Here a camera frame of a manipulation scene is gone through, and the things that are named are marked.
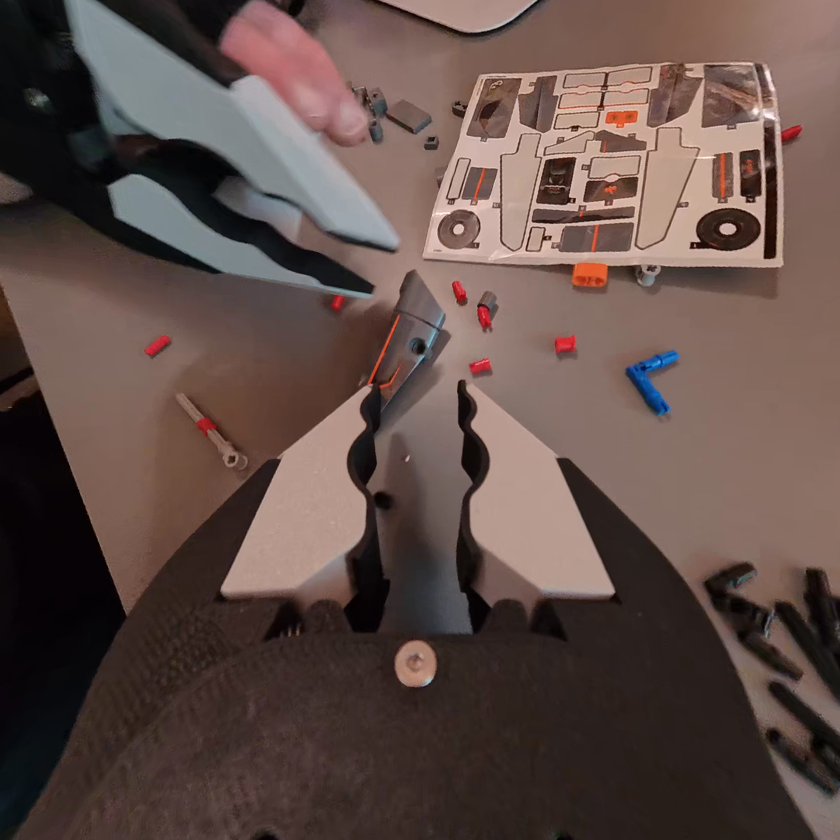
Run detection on person's left hand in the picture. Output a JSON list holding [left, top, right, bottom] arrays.
[[218, 13, 370, 147]]

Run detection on white rounded board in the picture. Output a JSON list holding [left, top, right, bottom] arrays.
[[379, 0, 547, 35]]

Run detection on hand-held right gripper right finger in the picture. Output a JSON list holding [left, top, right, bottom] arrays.
[[456, 379, 618, 634]]

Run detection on dark grey panel orange stripe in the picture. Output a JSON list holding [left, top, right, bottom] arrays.
[[360, 269, 448, 413]]

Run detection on pile of black toy pieces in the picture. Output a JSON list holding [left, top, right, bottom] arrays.
[[702, 561, 840, 796]]

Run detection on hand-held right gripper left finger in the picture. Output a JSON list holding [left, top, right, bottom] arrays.
[[220, 383, 391, 634]]

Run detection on printed sticker sheet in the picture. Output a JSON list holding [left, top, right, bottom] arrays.
[[423, 61, 786, 271]]

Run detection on person's torso in black shirt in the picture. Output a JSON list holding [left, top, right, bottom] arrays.
[[0, 367, 127, 840]]

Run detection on blue angled toy connector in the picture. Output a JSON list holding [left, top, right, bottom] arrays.
[[624, 350, 681, 416]]

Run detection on dark grey flat tile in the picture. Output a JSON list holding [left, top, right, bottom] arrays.
[[385, 98, 434, 136]]

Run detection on grey axle with red bush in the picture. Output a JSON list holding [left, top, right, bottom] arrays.
[[175, 392, 249, 471]]

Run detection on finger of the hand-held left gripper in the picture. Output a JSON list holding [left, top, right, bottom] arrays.
[[64, 0, 403, 255], [107, 172, 376, 298]]

